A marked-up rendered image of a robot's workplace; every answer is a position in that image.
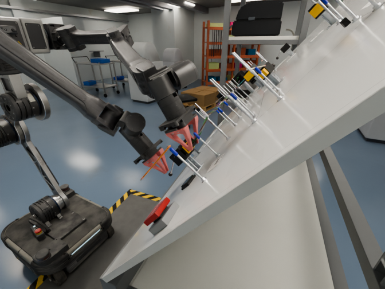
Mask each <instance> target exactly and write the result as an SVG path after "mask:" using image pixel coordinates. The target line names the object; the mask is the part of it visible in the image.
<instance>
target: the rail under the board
mask: <svg viewBox="0 0 385 289"><path fill-rule="evenodd" d="M186 167H187V165H186ZM186 167H185V168H186ZM185 168H184V169H185ZM184 169H183V170H182V172H183V171H184ZM182 172H181V173H182ZM181 173H180V174H179V175H178V177H179V176H180V175H181ZM178 177H177V178H176V180H177V179H178ZM176 180H175V181H176ZM175 181H174V182H175ZM174 182H173V183H172V185H173V184H174ZM172 185H171V186H172ZM171 186H170V187H169V188H168V190H167V191H166V192H165V194H166V193H167V192H168V191H169V189H170V188H171ZM165 194H164V195H163V196H162V198H163V197H164V196H165ZM162 198H161V199H160V200H159V202H158V203H160V201H161V200H162ZM158 203H157V204H158ZM157 204H156V205H155V207H156V206H157ZM153 209H154V208H153ZM151 212H152V211H151ZM151 212H150V213H151ZM150 213H149V214H150ZM148 216H149V215H148ZM148 216H147V217H148ZM147 217H146V218H147ZM146 218H145V219H146ZM144 221H145V220H144ZM144 221H143V222H142V223H141V225H140V226H139V227H138V229H137V230H136V231H135V233H134V234H133V235H132V236H131V238H130V239H129V240H128V241H127V243H126V244H125V246H124V247H123V248H122V249H121V251H120V252H119V253H118V255H117V256H116V257H115V258H114V260H113V261H112V263H111V264H110V265H109V266H108V268H107V269H106V270H105V271H104V273H103V274H102V275H101V276H100V281H101V285H102V287H103V289H127V287H128V285H129V284H130V282H131V280H132V279H133V277H134V276H135V274H136V273H137V271H138V269H139V268H140V266H141V265H142V263H143V262H144V260H143V261H141V262H140V263H138V264H137V265H135V266H133V267H132V268H130V269H128V270H127V271H125V272H123V273H122V274H120V275H119V276H117V277H115V278H114V279H112V280H110V281H109V282H107V283H106V282H105V281H103V280H102V277H103V276H104V275H105V273H106V272H107V271H108V269H109V268H110V266H111V265H112V264H113V263H114V261H115V260H116V259H117V257H118V256H119V255H120V254H121V252H122V251H123V249H124V248H125V247H126V246H127V244H128V243H129V242H130V240H131V239H132V238H133V237H134V235H135V234H136V232H137V231H138V230H139V228H140V227H141V226H142V225H143V223H144Z"/></svg>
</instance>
